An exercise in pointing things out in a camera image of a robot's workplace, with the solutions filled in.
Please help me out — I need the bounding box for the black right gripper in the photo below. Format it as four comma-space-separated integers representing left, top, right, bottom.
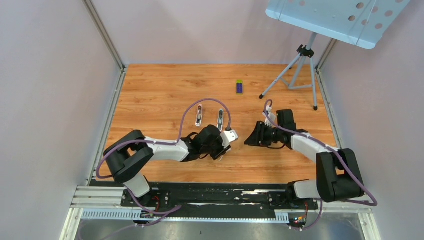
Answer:
244, 121, 284, 148

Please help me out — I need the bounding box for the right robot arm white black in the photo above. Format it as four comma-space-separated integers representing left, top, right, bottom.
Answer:
244, 109, 365, 209

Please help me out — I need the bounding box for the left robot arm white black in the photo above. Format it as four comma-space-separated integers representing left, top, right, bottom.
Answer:
103, 125, 238, 207

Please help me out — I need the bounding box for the purple green small block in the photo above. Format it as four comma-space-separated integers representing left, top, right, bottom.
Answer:
236, 79, 244, 95

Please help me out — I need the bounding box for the grey tripod stand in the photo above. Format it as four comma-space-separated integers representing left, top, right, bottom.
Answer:
258, 32, 318, 111

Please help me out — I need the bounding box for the light blue perforated tray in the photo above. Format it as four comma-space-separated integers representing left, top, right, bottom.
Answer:
265, 0, 409, 50

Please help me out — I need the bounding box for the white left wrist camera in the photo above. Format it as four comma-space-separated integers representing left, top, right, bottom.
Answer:
220, 129, 239, 149

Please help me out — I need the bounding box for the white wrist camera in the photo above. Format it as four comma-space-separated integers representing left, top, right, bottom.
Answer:
262, 110, 276, 127
220, 129, 239, 149

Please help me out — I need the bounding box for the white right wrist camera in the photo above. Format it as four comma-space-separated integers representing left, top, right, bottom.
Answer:
262, 110, 276, 127

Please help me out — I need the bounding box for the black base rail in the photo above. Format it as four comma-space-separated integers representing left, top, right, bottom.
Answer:
71, 181, 319, 224

